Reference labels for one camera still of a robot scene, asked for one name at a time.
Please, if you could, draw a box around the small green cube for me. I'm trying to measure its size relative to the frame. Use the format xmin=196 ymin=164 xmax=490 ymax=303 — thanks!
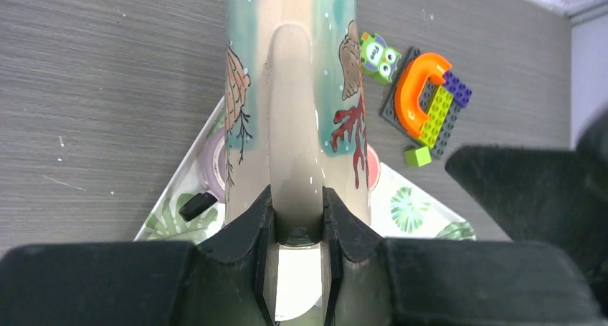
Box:
xmin=404 ymin=146 xmax=432 ymax=168

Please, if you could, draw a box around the green owl brick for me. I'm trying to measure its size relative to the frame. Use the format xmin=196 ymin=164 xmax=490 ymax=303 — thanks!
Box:
xmin=360 ymin=32 xmax=402 ymax=85

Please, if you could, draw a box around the sea pattern beige mug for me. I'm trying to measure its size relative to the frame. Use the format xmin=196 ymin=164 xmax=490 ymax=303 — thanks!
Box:
xmin=224 ymin=0 xmax=371 ymax=321

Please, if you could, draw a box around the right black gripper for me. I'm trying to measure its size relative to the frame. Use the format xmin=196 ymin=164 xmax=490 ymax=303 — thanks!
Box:
xmin=445 ymin=111 xmax=607 ymax=312

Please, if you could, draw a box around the pink mug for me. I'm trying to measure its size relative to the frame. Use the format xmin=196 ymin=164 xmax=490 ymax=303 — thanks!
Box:
xmin=367 ymin=144 xmax=380 ymax=192

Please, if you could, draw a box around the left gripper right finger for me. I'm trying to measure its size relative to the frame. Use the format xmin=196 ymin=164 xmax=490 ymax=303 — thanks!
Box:
xmin=322 ymin=188 xmax=607 ymax=325

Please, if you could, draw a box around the leaf patterned metal tray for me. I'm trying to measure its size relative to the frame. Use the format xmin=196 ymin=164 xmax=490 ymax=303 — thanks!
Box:
xmin=135 ymin=101 xmax=476 ymax=244

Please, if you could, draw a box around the orange arch brick assembly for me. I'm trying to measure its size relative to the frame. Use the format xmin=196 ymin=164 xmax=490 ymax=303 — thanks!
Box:
xmin=379 ymin=71 xmax=472 ymax=159

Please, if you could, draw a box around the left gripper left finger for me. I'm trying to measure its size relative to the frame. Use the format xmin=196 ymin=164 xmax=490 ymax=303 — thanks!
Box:
xmin=1 ymin=189 xmax=276 ymax=325

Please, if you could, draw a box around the lilac mug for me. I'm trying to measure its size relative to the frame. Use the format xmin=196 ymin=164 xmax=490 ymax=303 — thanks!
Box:
xmin=197 ymin=130 xmax=226 ymax=203

